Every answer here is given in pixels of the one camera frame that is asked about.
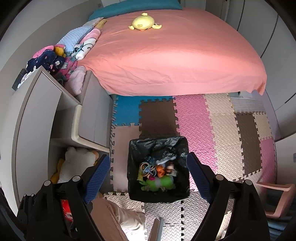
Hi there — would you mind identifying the black wall socket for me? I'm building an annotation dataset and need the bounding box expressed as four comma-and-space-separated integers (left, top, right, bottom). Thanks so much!
12, 69, 27, 91

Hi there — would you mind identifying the light blue dotted blanket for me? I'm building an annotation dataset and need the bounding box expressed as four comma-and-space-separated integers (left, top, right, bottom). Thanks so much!
57, 26, 93, 52

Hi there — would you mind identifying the open grey desk drawer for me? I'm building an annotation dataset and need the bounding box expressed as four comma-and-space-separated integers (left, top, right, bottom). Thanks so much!
71, 71, 113, 152

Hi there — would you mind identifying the pastel ring rattle toy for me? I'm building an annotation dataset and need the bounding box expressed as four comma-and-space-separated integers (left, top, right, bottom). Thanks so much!
140, 162, 157, 177

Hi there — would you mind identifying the pink white cartoon pillow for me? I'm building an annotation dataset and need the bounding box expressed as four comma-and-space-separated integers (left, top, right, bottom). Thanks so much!
72, 28, 101, 61

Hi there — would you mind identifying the yellow plush duck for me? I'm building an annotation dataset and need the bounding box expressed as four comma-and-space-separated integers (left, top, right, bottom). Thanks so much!
128, 13, 162, 31

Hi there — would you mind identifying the foam puzzle floor mat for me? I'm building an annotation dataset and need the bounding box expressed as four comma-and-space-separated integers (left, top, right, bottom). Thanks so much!
107, 94, 276, 240

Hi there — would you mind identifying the pink bed sheet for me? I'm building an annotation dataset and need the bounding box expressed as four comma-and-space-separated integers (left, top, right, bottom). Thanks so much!
78, 8, 267, 96

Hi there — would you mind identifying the pink plastic stool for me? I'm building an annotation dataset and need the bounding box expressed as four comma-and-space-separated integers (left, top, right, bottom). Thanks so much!
256, 182, 295, 219

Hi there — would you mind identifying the teal pillow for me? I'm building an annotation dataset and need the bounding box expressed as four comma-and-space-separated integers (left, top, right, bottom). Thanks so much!
88, 0, 183, 21

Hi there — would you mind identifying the black bag trash bin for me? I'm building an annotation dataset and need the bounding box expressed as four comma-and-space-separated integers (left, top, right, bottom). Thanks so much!
127, 136, 190, 203

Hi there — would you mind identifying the brown round toy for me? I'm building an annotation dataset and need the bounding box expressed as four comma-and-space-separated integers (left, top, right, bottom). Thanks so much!
156, 165, 166, 178

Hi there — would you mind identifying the green plush toy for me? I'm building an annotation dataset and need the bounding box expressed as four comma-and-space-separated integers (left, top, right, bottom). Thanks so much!
140, 176, 175, 192

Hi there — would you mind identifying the dark navy patterned garment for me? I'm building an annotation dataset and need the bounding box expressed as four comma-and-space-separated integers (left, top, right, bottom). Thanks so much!
26, 50, 66, 75

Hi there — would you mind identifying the white plush toy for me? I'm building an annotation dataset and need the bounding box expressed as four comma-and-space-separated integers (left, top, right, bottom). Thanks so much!
58, 147, 99, 183

